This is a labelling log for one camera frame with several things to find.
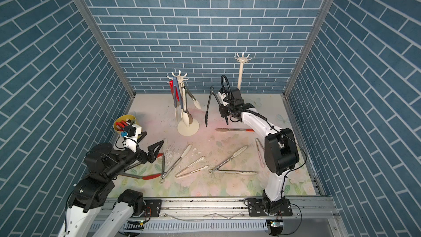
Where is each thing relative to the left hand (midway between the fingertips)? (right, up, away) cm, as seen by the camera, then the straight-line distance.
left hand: (158, 138), depth 65 cm
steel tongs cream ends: (+23, -20, +19) cm, 36 cm away
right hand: (+27, +12, +28) cm, 41 cm away
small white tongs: (+13, -20, +20) cm, 31 cm away
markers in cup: (-29, +3, +23) cm, 37 cm away
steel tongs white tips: (-4, -22, +18) cm, 28 cm away
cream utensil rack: (+1, -1, +37) cm, 37 cm away
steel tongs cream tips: (+8, +8, +15) cm, 19 cm away
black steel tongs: (+20, +21, +29) cm, 41 cm away
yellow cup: (-28, +7, +25) cm, 38 cm away
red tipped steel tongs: (-12, -23, +17) cm, 31 cm away
